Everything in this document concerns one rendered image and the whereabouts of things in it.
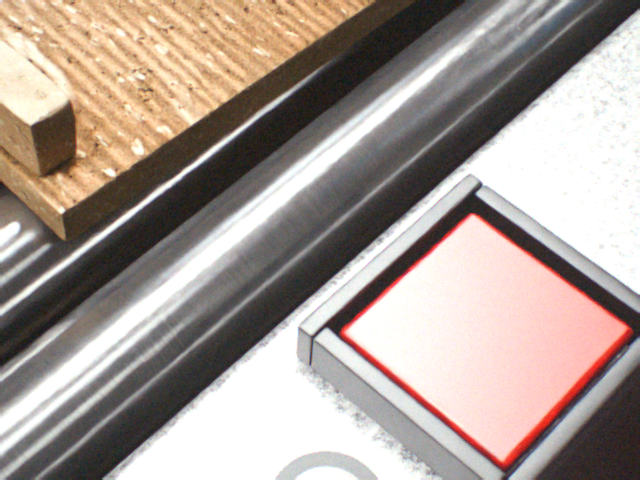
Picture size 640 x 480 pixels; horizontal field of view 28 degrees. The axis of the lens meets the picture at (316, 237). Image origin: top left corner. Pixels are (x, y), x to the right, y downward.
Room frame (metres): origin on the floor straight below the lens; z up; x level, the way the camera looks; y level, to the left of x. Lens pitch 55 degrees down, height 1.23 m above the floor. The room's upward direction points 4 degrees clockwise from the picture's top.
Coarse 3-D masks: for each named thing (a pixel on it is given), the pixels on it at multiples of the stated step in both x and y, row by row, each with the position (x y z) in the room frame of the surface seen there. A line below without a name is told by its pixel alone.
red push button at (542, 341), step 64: (448, 256) 0.21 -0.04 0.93; (512, 256) 0.22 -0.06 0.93; (384, 320) 0.19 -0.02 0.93; (448, 320) 0.19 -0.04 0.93; (512, 320) 0.19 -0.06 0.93; (576, 320) 0.20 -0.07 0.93; (448, 384) 0.17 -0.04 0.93; (512, 384) 0.17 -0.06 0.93; (576, 384) 0.17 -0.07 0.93; (512, 448) 0.15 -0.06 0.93
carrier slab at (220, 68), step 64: (0, 0) 0.30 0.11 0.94; (64, 0) 0.30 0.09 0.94; (128, 0) 0.30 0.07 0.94; (192, 0) 0.30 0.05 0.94; (256, 0) 0.30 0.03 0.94; (320, 0) 0.31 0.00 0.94; (384, 0) 0.31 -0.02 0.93; (64, 64) 0.27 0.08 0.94; (128, 64) 0.27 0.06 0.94; (192, 64) 0.27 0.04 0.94; (256, 64) 0.28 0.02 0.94; (320, 64) 0.29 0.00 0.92; (128, 128) 0.25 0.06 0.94; (192, 128) 0.25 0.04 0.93; (64, 192) 0.22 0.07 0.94; (128, 192) 0.23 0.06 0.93
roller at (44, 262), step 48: (432, 0) 0.34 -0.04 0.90; (384, 48) 0.32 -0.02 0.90; (288, 96) 0.29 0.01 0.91; (240, 144) 0.27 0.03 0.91; (0, 192) 0.23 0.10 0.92; (144, 192) 0.24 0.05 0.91; (192, 192) 0.25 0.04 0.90; (0, 240) 0.21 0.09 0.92; (48, 240) 0.22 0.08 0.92; (96, 240) 0.22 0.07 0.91; (144, 240) 0.23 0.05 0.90; (0, 288) 0.20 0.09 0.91; (48, 288) 0.21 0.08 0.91; (0, 336) 0.19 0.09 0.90
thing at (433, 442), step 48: (480, 192) 0.24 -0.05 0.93; (432, 240) 0.22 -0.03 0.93; (528, 240) 0.22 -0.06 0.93; (384, 288) 0.21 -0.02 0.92; (624, 288) 0.21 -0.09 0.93; (336, 336) 0.18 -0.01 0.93; (336, 384) 0.17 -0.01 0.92; (384, 384) 0.17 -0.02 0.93; (624, 384) 0.17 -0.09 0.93; (432, 432) 0.16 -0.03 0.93; (576, 432) 0.16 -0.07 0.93
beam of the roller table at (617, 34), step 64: (576, 64) 0.31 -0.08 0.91; (512, 128) 0.28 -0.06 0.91; (576, 128) 0.28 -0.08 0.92; (512, 192) 0.25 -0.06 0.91; (576, 192) 0.25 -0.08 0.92; (256, 384) 0.17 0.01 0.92; (320, 384) 0.18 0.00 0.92; (192, 448) 0.15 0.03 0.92; (256, 448) 0.16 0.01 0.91; (320, 448) 0.16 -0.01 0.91; (384, 448) 0.16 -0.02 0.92
